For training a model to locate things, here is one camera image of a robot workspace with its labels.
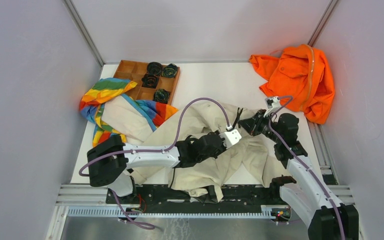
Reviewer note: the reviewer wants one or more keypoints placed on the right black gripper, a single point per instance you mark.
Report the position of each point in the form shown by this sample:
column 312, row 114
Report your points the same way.
column 253, row 124

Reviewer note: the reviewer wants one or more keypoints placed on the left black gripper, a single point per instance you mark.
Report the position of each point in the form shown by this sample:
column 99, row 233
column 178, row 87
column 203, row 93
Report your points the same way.
column 223, row 149

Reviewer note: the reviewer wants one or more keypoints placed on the beige zip jacket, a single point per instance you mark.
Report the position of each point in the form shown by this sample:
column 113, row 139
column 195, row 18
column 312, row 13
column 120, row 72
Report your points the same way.
column 201, row 117

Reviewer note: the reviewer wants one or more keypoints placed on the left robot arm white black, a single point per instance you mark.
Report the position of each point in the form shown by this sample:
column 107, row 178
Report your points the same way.
column 107, row 161

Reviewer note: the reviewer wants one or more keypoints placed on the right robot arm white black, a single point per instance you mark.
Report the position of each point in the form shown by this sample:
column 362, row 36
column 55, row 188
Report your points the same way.
column 324, row 214

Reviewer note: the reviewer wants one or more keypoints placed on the orange jacket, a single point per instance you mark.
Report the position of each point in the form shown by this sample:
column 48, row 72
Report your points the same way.
column 302, row 72

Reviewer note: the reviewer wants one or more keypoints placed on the black rolled sock near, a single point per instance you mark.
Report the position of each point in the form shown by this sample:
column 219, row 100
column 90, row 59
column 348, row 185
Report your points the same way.
column 161, row 96

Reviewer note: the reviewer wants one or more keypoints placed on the black rolled sock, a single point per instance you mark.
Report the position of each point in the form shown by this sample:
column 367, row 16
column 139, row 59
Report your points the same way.
column 170, row 71
column 154, row 68
column 150, row 81
column 161, row 96

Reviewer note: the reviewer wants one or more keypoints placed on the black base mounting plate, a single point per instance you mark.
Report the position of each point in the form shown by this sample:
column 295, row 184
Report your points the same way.
column 160, row 199

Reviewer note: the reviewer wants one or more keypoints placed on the black rolled sock far right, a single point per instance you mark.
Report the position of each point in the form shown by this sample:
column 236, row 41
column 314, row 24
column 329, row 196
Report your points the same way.
column 170, row 71

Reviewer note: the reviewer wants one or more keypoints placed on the black rolled sock middle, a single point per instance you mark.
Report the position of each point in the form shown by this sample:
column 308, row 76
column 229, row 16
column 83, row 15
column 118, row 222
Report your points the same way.
column 150, row 81

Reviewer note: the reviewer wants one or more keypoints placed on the black rolled sock far left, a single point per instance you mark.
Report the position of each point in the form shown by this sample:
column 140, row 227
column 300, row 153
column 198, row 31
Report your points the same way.
column 154, row 68

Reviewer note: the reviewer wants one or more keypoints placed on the brown wooden compartment tray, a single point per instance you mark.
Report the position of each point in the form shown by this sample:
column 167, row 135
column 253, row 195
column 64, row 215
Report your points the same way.
column 135, row 70

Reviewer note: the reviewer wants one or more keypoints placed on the rainbow striped garment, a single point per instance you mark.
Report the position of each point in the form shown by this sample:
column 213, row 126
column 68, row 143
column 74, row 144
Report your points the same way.
column 114, row 113

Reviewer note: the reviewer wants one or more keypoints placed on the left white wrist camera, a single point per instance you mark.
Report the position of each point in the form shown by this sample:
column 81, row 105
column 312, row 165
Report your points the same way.
column 230, row 137

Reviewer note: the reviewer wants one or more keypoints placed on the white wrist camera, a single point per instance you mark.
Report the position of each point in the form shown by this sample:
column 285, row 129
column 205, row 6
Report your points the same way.
column 230, row 137
column 273, row 104

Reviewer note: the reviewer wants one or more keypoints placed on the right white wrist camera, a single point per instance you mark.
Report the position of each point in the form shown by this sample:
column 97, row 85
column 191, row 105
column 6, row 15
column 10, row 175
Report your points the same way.
column 273, row 104

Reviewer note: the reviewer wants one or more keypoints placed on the aluminium frame rail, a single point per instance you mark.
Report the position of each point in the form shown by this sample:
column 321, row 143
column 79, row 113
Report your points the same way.
column 83, row 200

